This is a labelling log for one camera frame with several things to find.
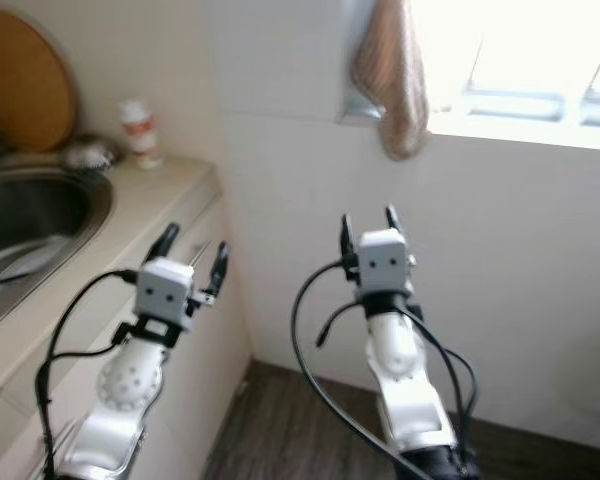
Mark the brown checked hanging towel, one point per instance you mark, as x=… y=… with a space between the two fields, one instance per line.
x=390 y=80

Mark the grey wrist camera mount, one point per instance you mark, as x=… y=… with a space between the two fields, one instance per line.
x=384 y=260
x=165 y=292

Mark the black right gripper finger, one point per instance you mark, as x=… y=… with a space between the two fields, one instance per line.
x=393 y=220
x=349 y=238

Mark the white orange-label supplement bottle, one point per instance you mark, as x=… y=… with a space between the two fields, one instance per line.
x=140 y=135

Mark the upturned stainless steel bowl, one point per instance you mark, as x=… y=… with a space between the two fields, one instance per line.
x=92 y=154

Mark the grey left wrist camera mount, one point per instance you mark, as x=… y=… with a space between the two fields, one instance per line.
x=165 y=292

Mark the bright window with frame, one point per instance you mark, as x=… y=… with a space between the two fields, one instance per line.
x=520 y=50

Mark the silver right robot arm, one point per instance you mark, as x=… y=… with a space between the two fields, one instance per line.
x=405 y=370

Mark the stainless steel double sink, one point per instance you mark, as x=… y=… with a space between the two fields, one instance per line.
x=50 y=205

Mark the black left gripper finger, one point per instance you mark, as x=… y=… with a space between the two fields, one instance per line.
x=164 y=242
x=219 y=270

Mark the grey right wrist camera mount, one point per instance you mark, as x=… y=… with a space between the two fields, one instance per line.
x=384 y=260

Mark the round wooden cutting board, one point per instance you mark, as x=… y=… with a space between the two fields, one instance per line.
x=25 y=80

